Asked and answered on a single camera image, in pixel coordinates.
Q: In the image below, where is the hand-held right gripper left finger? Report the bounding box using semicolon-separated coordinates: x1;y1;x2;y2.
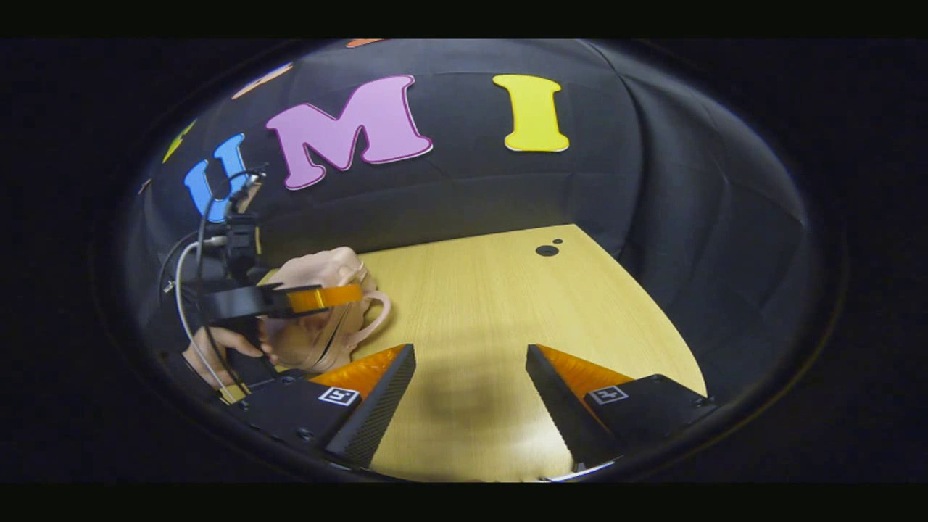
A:
225;343;418;470

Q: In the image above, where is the beige suitcase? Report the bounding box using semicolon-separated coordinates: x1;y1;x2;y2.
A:
262;246;392;374

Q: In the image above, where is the black backdrop cloth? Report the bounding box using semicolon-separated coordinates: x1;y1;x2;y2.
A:
138;40;809;407

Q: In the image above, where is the white cable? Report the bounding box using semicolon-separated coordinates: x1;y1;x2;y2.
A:
174;241;234;398

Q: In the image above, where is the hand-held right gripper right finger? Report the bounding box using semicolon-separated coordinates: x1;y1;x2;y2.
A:
526;344;718;471

